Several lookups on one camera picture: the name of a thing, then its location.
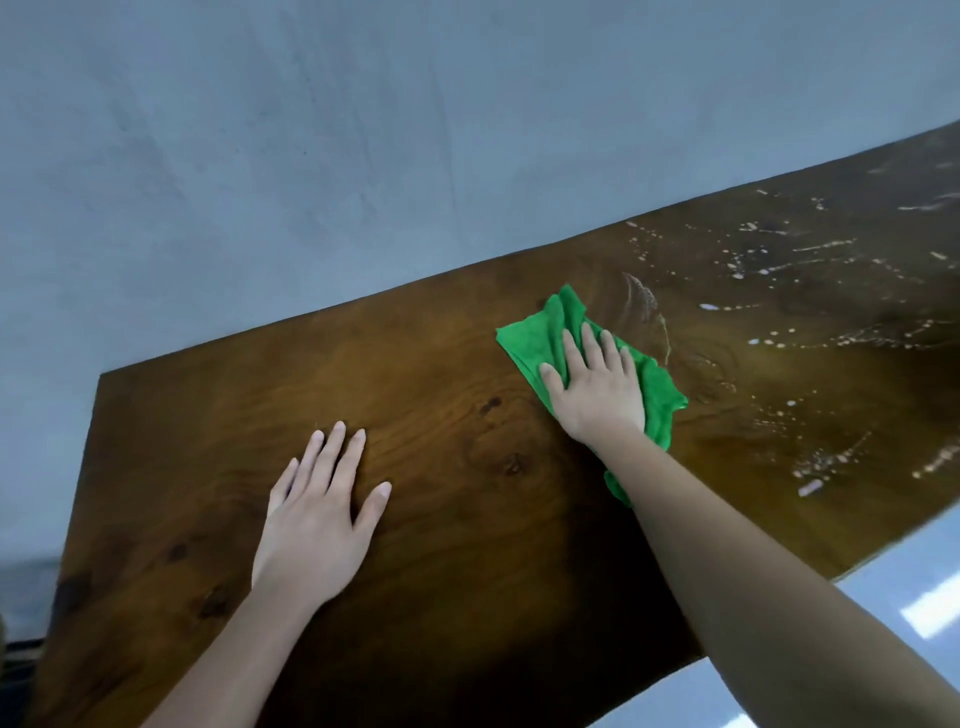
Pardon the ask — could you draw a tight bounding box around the person's left hand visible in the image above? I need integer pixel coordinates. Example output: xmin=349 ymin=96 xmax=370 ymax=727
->
xmin=251 ymin=421 xmax=393 ymax=612

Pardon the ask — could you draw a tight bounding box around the person's right hand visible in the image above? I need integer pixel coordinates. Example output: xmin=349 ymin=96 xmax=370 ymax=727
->
xmin=539 ymin=322 xmax=647 ymax=452

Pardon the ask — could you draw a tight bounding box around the person's left forearm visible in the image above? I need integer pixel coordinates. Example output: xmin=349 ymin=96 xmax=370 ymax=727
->
xmin=141 ymin=583 xmax=320 ymax=728

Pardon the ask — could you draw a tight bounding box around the person's right forearm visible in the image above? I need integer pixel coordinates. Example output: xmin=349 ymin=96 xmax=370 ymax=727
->
xmin=591 ymin=426 xmax=960 ymax=728

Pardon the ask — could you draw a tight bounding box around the green cleaning cloth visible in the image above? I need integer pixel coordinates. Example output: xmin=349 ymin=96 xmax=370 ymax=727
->
xmin=495 ymin=284 xmax=689 ymax=508

